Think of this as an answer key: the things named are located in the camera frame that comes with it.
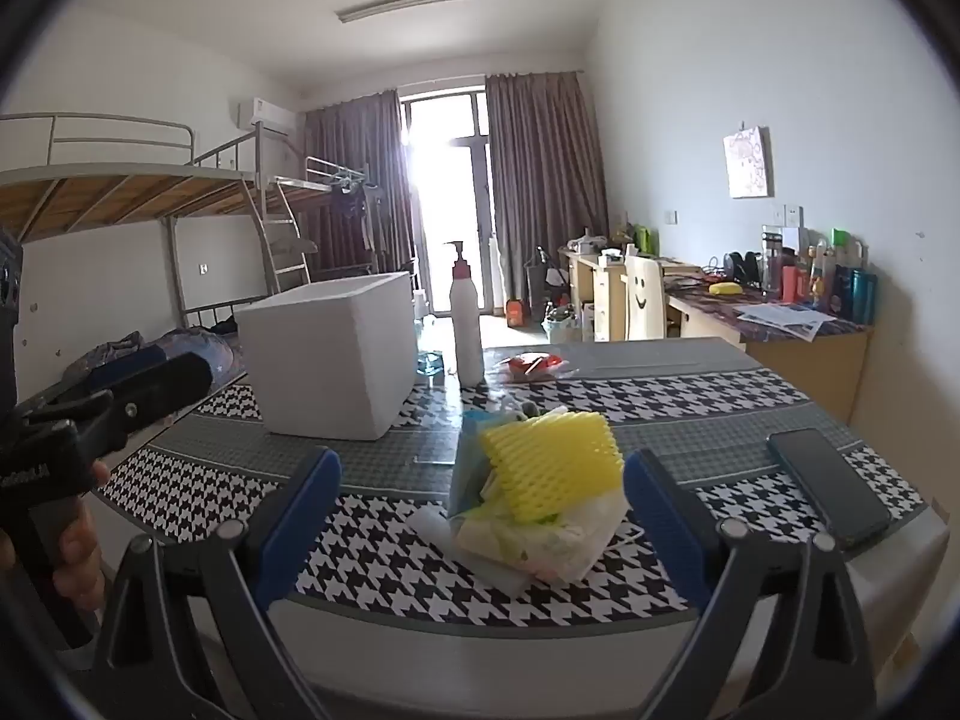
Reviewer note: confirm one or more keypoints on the green carton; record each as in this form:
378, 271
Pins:
645, 238

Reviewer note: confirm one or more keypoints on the black smartphone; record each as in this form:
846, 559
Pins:
825, 484

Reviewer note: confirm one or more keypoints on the light blue cloth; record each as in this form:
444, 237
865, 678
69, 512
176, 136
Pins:
469, 465

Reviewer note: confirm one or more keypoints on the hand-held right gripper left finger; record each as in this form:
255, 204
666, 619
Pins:
300, 529

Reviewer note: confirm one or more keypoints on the white trash bin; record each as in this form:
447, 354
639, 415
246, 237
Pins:
562, 326

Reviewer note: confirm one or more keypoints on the wooden desk with drawers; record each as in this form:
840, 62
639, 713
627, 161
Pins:
600, 300

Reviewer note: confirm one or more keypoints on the clear blue water bottle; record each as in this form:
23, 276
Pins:
431, 360

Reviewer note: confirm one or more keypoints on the cartoon wall picture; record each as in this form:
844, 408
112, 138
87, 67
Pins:
748, 161

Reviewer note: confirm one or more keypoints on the printed paper sheets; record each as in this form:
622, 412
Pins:
787, 315

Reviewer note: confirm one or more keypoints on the metal bunk bed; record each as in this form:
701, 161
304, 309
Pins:
330, 184
112, 195

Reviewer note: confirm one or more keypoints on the person's left hand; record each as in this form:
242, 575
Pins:
81, 562

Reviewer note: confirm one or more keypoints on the white air conditioner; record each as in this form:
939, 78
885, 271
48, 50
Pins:
266, 114

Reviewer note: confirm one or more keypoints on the grey sock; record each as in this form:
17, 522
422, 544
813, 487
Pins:
531, 411

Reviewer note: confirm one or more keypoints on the houndstooth tablecloth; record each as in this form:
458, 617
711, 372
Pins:
675, 405

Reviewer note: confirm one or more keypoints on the blue patterned quilt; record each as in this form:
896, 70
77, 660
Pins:
120, 349

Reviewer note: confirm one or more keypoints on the yellow object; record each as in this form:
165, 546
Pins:
725, 289

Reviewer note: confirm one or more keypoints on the brown curtain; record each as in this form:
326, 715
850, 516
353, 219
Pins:
540, 180
337, 157

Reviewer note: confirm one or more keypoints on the white pump bottle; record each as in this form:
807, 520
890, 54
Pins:
466, 330

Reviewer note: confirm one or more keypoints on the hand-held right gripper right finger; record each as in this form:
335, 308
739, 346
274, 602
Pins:
667, 532

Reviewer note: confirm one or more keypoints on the wooden desk with patterned top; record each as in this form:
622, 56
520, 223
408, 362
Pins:
810, 367

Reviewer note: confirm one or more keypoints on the metal bunk ladder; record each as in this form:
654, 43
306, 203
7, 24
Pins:
279, 220

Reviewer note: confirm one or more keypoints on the black bag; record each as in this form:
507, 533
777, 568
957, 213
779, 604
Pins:
540, 274

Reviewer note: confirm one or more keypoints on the wooden smiley face chair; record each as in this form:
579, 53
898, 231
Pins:
645, 300

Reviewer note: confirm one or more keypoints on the ceiling tube light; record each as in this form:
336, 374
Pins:
405, 4

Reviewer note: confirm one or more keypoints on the dark hanging clothes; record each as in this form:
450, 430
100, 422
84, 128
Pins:
360, 210

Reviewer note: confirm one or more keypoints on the cluster of toiletry bottles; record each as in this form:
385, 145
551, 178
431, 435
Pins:
847, 292

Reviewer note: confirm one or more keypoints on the white wall socket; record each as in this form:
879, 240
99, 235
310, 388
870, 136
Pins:
792, 215

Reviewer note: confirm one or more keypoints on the glass balcony door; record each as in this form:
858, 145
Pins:
450, 187

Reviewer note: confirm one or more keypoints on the white foam box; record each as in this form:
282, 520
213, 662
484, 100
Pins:
330, 360

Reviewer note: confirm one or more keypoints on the red snack packet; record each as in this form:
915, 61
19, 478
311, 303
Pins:
529, 366

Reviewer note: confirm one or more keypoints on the yellow foam net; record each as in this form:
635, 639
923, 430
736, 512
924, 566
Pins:
555, 457

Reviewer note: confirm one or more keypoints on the orange floor item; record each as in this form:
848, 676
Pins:
515, 313

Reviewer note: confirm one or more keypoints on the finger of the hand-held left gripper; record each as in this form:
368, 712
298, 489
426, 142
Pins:
165, 386
52, 401

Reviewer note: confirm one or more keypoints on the black round object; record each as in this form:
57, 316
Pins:
739, 268

